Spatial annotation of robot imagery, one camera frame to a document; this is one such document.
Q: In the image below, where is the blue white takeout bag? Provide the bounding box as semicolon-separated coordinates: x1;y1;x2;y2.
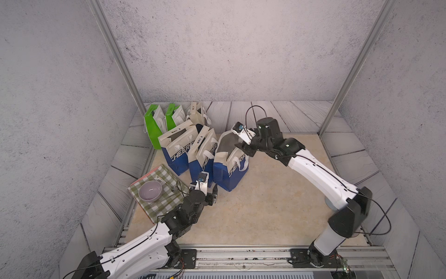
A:
158;120;199;176

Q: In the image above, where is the dark navy takeaway bag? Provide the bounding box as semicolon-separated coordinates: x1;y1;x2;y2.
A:
186;102;212;127

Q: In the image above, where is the green white takeout bag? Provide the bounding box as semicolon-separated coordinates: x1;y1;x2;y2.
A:
165;103;186;131
144;104;167;150

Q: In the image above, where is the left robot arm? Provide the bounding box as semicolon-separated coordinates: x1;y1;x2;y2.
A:
64;184;218;279

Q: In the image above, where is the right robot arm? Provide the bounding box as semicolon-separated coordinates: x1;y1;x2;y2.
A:
231;117;372;267

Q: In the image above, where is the green checkered cloth mat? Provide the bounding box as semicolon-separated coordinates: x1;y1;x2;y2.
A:
128;164;189;223

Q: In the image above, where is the lilac ceramic bowl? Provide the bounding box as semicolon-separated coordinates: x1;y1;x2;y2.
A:
138;180;163;203

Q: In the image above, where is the red board under cloth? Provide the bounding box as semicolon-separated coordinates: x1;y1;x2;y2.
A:
129;163;161;187

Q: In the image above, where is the light blue mug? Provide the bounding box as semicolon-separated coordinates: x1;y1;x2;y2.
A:
325;196;338;212

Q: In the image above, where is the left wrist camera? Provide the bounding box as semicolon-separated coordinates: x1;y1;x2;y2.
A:
197;172;209;183

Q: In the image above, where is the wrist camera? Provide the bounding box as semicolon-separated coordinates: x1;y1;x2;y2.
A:
232;122;245;134
197;172;209;183

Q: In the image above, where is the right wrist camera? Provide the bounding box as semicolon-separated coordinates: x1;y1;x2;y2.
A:
232;122;245;134

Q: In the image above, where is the metal spoon patterned handle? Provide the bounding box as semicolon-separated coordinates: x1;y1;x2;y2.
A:
155;176;178;193

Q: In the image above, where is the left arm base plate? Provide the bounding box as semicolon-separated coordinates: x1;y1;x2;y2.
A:
169;249;197;269

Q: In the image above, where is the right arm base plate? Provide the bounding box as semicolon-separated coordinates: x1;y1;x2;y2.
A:
287;248;345;269

